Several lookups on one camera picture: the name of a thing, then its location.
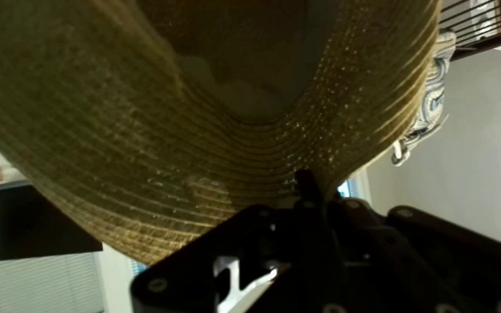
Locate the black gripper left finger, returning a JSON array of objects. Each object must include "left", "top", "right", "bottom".
[{"left": 128, "top": 166, "right": 316, "bottom": 313}]

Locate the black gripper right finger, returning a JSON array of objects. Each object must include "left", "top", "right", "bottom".
[{"left": 311, "top": 168, "right": 501, "bottom": 313}]

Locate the brown straw hat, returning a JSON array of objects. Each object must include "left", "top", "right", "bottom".
[{"left": 0, "top": 0, "right": 441, "bottom": 267}]

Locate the black metal shelf rack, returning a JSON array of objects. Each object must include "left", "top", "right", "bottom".
[{"left": 436, "top": 0, "right": 501, "bottom": 60}]

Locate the grey patterned sneaker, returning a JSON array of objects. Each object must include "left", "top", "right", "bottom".
[{"left": 389, "top": 29, "right": 459, "bottom": 168}]

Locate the black flat screen monitor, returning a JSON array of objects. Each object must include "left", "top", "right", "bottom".
[{"left": 0, "top": 182, "right": 104, "bottom": 262}]

